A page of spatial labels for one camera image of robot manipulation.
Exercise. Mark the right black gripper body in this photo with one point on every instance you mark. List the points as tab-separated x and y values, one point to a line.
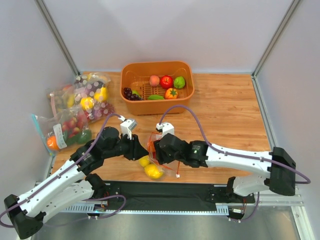
162	149

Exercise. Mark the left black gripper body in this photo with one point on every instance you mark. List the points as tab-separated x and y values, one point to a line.
133	146

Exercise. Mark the orange zip top bag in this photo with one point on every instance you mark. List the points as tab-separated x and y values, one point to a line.
169	169

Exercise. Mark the fake persimmon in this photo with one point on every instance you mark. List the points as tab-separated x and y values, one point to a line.
171	93

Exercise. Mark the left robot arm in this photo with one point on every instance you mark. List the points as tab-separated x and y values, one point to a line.
75	181

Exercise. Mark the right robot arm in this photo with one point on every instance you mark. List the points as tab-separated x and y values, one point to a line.
274	171

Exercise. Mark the fake yellow mango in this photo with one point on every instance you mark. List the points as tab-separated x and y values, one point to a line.
144	161

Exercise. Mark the fake yellow lemon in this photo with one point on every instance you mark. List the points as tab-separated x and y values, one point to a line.
152	171

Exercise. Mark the blue zip bag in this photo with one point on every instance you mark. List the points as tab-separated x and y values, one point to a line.
67	128

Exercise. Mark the polka dot zip bag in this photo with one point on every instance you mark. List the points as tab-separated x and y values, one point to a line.
91	94

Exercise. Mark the fake green mango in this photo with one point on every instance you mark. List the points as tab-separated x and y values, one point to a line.
155	97

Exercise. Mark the fake purple grapes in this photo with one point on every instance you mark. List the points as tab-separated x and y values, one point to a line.
127	93

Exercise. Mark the fake green pear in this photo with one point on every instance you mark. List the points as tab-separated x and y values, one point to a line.
136	92

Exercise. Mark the pink zip bag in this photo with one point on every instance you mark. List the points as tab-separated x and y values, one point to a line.
61	98

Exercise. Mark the fake green apple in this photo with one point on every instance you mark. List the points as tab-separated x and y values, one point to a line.
179	82

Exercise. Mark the fake red apple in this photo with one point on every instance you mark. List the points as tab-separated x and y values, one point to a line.
166	82

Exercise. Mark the fake peach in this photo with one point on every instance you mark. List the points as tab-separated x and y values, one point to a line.
154	80

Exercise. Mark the orange plastic basket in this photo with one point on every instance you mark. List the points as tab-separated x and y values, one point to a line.
136	77

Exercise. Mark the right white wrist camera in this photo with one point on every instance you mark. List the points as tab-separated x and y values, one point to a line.
165	128

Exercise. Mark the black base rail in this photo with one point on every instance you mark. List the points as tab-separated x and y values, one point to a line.
155	198

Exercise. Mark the left aluminium frame post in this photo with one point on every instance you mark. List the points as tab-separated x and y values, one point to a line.
57	35

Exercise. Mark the aluminium frame post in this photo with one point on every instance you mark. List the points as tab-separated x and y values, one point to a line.
57	35
294	4

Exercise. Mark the right aluminium frame post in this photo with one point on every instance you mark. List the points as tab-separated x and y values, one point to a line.
294	4

